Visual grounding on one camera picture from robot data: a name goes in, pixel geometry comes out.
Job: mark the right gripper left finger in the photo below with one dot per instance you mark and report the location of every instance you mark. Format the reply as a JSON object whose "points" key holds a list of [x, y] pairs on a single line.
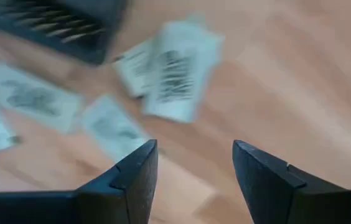
{"points": [[125, 193]]}

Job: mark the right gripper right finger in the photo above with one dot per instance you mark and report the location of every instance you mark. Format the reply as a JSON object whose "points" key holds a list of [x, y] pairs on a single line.
{"points": [[272, 193]]}

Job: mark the black plastic slotted basket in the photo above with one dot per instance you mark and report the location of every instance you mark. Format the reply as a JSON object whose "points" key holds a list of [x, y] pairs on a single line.
{"points": [[107, 25]]}

